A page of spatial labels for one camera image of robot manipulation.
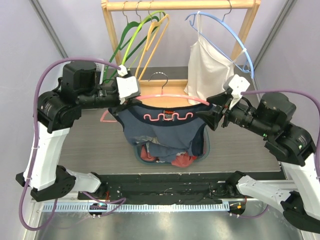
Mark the maroon graphic tank top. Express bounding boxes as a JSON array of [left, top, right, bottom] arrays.
[[140, 145, 194, 168]]

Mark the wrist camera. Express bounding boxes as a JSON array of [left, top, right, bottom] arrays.
[[116, 65, 141, 105], [223, 74, 250, 110]]

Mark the white plastic basket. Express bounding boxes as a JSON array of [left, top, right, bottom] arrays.
[[96, 63, 105, 84]]

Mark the green plastic hanger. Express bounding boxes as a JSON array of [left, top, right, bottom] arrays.
[[101, 5, 160, 83]]

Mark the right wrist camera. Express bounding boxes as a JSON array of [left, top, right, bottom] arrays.
[[223, 74, 250, 110]]

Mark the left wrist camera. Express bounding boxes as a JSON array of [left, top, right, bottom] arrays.
[[116, 65, 141, 105]]

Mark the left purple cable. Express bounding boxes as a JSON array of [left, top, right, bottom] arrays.
[[18, 56, 123, 231]]

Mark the grey tank top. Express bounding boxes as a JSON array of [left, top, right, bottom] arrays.
[[133, 135, 160, 152]]

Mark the wooden clothes rack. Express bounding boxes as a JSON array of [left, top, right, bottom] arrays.
[[100, 0, 262, 111]]

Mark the navy tank top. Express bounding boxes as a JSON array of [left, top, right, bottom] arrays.
[[108, 103, 212, 162]]

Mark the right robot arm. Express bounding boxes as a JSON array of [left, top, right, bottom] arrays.
[[196, 92, 320, 234]]

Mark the pink hanger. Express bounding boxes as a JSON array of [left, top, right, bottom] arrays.
[[99, 72, 211, 123]]

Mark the light blue hanger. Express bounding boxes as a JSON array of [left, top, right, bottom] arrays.
[[184, 0, 255, 79]]

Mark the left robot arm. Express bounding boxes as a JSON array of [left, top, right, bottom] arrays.
[[15, 57, 121, 202]]

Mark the lime green hanger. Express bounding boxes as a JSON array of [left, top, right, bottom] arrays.
[[121, 1, 166, 70]]

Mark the yellow hanger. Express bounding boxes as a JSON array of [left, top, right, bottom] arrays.
[[134, 1, 171, 81]]

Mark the white tank top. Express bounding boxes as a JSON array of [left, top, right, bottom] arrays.
[[184, 14, 234, 100]]

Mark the teal plastic tub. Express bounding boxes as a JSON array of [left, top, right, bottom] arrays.
[[133, 127, 210, 165]]

